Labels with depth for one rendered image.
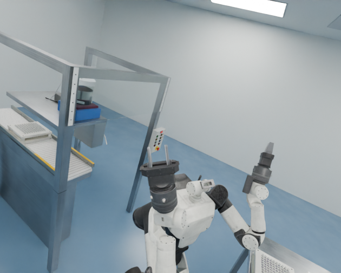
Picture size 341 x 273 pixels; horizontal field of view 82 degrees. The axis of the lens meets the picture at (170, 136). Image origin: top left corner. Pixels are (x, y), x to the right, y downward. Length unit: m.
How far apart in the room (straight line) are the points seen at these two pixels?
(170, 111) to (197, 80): 0.98
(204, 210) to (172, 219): 0.38
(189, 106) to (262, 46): 1.90
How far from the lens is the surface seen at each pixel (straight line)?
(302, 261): 1.94
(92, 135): 1.57
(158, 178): 0.63
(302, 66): 4.51
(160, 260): 0.77
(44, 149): 1.97
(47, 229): 2.22
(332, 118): 4.66
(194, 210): 1.01
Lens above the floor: 1.90
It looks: 22 degrees down
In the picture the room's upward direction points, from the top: 18 degrees clockwise
